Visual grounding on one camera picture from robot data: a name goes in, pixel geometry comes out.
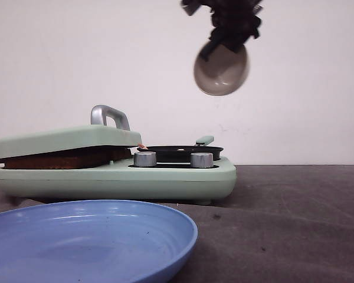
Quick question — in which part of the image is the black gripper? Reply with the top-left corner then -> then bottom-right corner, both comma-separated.
181,0 -> 262,61

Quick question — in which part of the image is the beige ribbed ceramic bowl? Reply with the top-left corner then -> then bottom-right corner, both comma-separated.
194,45 -> 250,96

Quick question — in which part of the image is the breakfast maker hinged lid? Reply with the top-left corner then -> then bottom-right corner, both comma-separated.
0,105 -> 142,163

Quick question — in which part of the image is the white bread slice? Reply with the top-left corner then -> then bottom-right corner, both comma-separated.
4,152 -> 112,170
109,147 -> 132,162

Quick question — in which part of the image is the pink shrimp in pan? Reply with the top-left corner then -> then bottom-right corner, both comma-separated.
138,143 -> 148,149

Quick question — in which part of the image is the mint green breakfast maker base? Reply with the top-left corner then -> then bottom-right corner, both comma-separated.
0,157 -> 237,203

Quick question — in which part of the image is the right silver control knob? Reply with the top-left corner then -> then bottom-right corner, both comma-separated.
190,152 -> 214,169

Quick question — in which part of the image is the silver control knob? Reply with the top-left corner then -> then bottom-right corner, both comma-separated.
190,152 -> 214,169
133,152 -> 157,167

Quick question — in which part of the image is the black round frying pan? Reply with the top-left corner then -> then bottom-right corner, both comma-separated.
137,136 -> 224,163

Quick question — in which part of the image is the left silver control knob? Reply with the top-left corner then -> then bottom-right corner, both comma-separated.
133,152 -> 157,167

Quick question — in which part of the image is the blue plastic plate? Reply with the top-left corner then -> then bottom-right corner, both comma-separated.
0,200 -> 198,282

